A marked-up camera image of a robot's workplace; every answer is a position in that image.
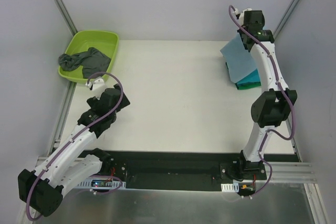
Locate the aluminium frame post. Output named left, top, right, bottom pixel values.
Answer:
left=54, top=0, right=78, bottom=36
left=264, top=0, right=319, bottom=49

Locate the grey crumpled t shirt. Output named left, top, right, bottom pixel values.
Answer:
left=58, top=47, right=111, bottom=79

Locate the white slotted cable duct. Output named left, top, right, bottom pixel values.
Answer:
left=220, top=183, right=239, bottom=193
left=75, top=178, right=126, bottom=190

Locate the left aluminium frame post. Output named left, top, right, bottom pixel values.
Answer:
left=54, top=0, right=78, bottom=36

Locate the left white slotted cable duct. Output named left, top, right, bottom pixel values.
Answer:
left=75, top=178, right=126, bottom=190

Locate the front aluminium rail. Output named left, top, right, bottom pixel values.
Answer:
left=33, top=156, right=317, bottom=183

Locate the teal folded t shirt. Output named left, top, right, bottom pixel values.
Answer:
left=226, top=62, right=261, bottom=85

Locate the green folded t shirt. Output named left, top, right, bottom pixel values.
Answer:
left=235, top=82, right=261, bottom=90

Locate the right white slotted cable duct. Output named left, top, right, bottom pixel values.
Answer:
left=220, top=183, right=239, bottom=193

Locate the lime green plastic basin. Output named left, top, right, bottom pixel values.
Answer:
left=58, top=30, right=119, bottom=84

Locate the right aluminium frame post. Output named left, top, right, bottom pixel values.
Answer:
left=264, top=0, right=319, bottom=49

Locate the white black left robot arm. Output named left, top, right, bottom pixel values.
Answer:
left=18, top=84, right=130, bottom=220

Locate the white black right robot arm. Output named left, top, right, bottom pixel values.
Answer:
left=226, top=6, right=297, bottom=182

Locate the light blue t shirt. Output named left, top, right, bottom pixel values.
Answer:
left=219, top=34, right=259, bottom=84

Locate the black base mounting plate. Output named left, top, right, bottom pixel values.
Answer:
left=78, top=148, right=301, bottom=192

